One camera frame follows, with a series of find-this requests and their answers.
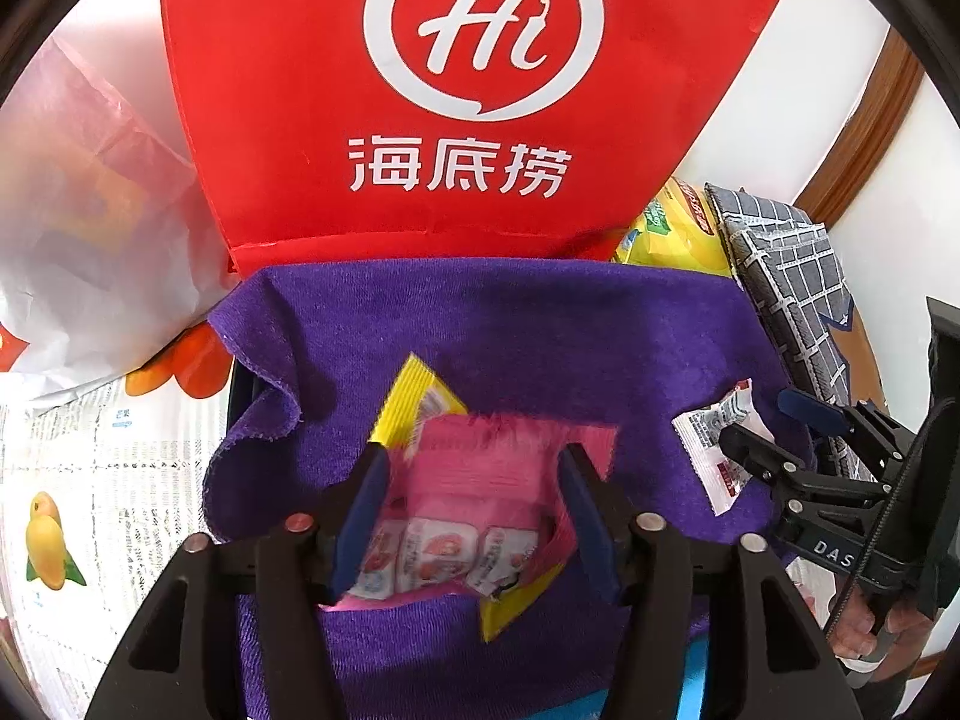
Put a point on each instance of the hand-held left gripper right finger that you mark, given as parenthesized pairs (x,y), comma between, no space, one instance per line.
(589,517)

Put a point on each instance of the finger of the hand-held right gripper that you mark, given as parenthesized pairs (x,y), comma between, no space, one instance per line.
(757,454)
(806,409)

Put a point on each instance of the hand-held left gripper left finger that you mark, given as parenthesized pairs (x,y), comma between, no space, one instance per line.
(360,517)

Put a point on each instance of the small white snack packet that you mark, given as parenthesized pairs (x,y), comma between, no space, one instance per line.
(701,427)

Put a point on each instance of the pink candy packet clear window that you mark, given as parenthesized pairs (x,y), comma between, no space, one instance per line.
(480,457)

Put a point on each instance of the yellow snack packet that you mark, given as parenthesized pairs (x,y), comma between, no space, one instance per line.
(412,397)

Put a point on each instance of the person's right hand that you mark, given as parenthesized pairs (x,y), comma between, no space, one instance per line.
(862,634)

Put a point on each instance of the grey checked fabric bag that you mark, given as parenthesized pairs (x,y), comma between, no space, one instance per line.
(787,277)

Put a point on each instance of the purple towel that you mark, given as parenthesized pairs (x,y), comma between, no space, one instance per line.
(525,330)

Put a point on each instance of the yellow green snack bag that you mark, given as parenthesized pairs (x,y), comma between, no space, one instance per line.
(675,232)

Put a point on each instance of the fruit print tablecloth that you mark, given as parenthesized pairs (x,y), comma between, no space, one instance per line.
(112,465)

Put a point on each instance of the white plastic shopping bag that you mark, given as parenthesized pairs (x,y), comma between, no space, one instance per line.
(90,240)

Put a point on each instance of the red Haidilao paper bag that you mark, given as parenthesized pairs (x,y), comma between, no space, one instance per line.
(300,127)

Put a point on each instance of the wooden door frame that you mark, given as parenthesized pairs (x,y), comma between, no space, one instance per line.
(877,120)

